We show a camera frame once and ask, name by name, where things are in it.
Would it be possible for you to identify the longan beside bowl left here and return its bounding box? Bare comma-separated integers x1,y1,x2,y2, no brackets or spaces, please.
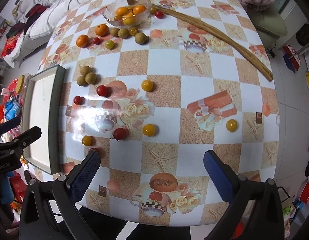
110,27,120,37

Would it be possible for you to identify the small orange tomato by bowl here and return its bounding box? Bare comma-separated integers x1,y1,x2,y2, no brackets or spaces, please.
129,27,139,36

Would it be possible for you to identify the longan beside bowl middle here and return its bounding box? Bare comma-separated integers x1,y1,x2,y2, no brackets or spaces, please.
117,28,130,39

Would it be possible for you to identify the longan cluster bottom left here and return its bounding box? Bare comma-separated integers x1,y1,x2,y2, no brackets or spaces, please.
76,75,87,86

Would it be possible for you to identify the orange in bowl left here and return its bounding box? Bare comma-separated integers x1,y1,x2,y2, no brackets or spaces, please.
116,7,130,17

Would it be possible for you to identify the longan cluster top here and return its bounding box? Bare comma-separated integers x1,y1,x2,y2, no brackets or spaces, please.
80,66,92,76

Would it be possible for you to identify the blue snack packet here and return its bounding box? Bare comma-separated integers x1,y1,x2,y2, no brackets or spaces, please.
4,100,22,120

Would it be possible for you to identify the red cherry tomato by stick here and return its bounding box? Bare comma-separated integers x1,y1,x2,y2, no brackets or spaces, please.
154,10,165,19

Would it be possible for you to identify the red cherry tomato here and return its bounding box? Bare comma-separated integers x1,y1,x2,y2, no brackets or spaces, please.
73,96,83,105
96,85,109,98
154,10,165,19
113,127,128,141
92,37,100,45
88,147,100,153

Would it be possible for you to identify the clear glass fruit bowl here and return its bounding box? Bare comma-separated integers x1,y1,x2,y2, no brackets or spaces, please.
103,0,152,27

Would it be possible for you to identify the orange in bowl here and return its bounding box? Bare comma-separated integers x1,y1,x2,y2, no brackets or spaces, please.
132,5,146,15
116,7,130,17

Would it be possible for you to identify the yellow-green cherry tomato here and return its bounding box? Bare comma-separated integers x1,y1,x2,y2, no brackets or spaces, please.
105,40,115,50

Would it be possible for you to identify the lone longan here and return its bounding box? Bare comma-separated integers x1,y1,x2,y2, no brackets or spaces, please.
135,33,148,45

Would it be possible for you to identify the longan cluster right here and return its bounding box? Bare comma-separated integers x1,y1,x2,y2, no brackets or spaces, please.
85,72,97,85

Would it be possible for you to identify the long wooden stick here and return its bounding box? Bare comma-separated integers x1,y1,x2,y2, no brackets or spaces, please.
152,4,273,82

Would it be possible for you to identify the yellow jar lid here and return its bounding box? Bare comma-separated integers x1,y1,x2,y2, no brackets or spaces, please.
15,75,25,94

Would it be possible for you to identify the mandarin orange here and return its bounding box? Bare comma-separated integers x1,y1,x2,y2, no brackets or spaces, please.
95,24,109,37
76,35,90,48

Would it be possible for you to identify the white grey sofa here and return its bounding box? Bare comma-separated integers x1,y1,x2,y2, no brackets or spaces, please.
3,0,90,68

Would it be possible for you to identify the yellow tomato in bowl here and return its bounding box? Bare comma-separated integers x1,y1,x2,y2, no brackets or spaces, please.
123,15,136,26

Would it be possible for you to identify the yellow cherry tomato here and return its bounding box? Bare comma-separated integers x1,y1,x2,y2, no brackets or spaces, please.
142,124,155,137
226,119,238,132
81,135,92,146
141,80,154,92

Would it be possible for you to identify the longan beside bowl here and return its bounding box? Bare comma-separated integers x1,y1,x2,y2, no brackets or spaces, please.
110,27,120,37
117,28,130,39

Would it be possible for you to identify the longan cluster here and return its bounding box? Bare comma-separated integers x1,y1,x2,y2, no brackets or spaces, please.
85,72,97,85
80,66,92,76
76,75,87,86

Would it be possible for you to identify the orange in bowl right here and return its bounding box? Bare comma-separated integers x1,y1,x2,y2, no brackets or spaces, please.
132,5,146,15

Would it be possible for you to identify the right mandarin orange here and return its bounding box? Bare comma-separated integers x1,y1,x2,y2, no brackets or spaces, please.
95,24,109,37

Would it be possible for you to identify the left mandarin orange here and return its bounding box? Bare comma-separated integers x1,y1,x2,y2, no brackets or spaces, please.
76,35,90,48

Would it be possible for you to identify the white tray with green rim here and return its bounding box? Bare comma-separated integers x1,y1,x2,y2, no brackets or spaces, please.
22,64,66,174

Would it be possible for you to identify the green cushion seat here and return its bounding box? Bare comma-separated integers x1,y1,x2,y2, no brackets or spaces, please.
247,5,288,47

